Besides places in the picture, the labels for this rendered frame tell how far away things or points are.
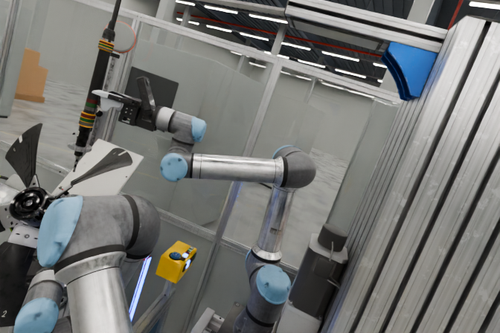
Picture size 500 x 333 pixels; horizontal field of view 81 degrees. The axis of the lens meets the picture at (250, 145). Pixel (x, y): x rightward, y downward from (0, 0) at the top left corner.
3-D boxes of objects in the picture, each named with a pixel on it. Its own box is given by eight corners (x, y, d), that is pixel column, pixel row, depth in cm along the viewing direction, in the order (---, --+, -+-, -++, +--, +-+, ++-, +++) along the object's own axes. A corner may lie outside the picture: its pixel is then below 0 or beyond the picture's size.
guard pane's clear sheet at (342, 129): (-9, 137, 195) (23, -16, 181) (361, 296, 155) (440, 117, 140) (-10, 137, 195) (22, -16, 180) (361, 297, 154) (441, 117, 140)
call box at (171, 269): (171, 259, 137) (178, 239, 135) (190, 268, 135) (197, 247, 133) (153, 277, 121) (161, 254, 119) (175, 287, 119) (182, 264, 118)
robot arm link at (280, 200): (245, 294, 103) (285, 147, 95) (240, 269, 118) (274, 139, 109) (277, 298, 105) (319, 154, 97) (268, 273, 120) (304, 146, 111)
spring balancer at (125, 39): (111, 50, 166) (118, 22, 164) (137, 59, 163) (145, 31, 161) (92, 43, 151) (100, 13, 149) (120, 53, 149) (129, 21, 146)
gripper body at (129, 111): (114, 120, 93) (151, 132, 93) (122, 94, 91) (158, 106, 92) (126, 119, 100) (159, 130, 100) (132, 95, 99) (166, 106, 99)
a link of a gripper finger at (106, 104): (86, 107, 89) (118, 116, 92) (91, 88, 88) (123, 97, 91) (88, 105, 92) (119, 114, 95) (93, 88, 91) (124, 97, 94)
